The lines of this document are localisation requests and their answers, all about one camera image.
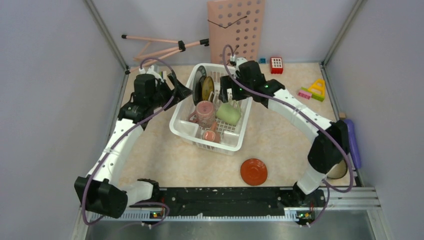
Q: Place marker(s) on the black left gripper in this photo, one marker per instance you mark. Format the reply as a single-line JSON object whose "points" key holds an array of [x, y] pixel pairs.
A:
{"points": [[180, 90]]}

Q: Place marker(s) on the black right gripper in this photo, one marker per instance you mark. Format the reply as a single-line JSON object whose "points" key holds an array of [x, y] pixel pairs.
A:
{"points": [[227, 82]]}

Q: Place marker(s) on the yellow patterned plate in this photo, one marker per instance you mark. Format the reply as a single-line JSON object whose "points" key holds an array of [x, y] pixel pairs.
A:
{"points": [[207, 88]]}

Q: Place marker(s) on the white plate green patterned rim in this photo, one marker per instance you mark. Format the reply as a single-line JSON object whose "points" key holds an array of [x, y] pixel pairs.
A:
{"points": [[198, 79]]}

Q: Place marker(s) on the light green mug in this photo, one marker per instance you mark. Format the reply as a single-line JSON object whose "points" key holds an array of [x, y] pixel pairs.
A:
{"points": [[229, 112]]}

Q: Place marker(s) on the pink patterned mug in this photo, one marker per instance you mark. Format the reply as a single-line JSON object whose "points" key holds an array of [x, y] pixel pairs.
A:
{"points": [[204, 114]]}

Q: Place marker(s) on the pink mug white interior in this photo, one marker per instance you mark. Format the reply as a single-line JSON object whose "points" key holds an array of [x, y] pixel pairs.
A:
{"points": [[211, 134]]}

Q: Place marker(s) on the orange saucer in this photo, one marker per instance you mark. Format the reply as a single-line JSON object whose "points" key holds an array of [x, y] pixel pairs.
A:
{"points": [[253, 172]]}

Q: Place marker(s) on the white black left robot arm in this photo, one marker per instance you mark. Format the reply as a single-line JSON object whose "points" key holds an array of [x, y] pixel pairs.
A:
{"points": [[98, 191]]}

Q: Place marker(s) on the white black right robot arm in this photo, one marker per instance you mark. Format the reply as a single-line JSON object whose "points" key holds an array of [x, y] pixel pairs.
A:
{"points": [[329, 139]]}

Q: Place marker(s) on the white plastic dish rack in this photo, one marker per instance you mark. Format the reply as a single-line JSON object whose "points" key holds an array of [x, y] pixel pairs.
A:
{"points": [[231, 136]]}

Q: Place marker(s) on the pink tripod stand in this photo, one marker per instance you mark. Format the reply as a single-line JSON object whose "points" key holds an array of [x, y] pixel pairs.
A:
{"points": [[175, 47]]}

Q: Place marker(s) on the red white toy block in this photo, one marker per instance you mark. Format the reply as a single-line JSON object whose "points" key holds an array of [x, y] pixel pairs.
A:
{"points": [[276, 65]]}

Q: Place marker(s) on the pink perforated board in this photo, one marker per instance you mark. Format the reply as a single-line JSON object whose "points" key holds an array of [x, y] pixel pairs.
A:
{"points": [[237, 23]]}

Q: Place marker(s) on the pink green toy brick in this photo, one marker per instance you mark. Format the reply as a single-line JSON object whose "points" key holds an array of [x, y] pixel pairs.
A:
{"points": [[307, 94]]}

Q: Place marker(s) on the yellow triangle toy block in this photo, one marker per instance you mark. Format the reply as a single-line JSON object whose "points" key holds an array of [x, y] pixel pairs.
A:
{"points": [[318, 90]]}

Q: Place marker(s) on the purple bottle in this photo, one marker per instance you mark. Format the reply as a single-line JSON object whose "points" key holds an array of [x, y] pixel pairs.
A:
{"points": [[353, 145]]}

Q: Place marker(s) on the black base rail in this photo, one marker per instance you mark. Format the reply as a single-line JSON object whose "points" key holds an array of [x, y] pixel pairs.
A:
{"points": [[235, 201]]}

